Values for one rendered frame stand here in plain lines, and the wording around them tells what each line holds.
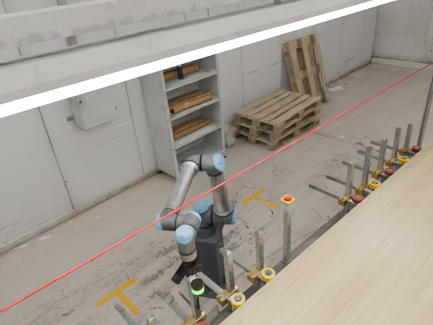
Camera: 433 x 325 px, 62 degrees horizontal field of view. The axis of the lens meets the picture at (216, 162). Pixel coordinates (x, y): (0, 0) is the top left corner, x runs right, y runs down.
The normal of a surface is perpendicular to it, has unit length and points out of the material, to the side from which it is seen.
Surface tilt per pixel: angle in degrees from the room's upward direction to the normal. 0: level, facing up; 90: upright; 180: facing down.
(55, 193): 90
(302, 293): 0
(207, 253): 90
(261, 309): 0
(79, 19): 90
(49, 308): 0
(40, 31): 90
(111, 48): 61
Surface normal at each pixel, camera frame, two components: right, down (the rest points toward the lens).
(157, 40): 0.54, -0.14
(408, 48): -0.71, 0.40
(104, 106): 0.70, 0.30
